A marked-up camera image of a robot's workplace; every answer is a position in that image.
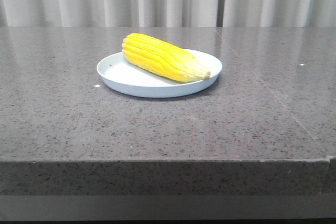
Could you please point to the yellow corn cob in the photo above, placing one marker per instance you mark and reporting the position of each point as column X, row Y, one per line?
column 163, row 58

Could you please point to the white round plate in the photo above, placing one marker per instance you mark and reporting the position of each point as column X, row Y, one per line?
column 120, row 75

